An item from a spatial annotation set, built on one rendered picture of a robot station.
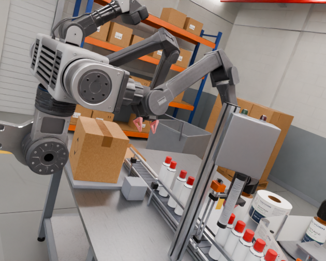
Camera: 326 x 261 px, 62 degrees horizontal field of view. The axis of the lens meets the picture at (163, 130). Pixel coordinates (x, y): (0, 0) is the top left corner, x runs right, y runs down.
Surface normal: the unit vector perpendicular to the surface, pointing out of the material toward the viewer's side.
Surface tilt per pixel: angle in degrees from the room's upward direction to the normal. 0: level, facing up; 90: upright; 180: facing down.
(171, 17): 90
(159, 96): 70
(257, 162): 90
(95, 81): 90
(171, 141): 94
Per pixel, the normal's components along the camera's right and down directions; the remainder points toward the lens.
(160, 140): -0.58, 0.08
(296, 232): 0.37, 0.33
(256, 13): -0.78, -0.10
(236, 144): -0.11, 0.21
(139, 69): 0.55, 0.36
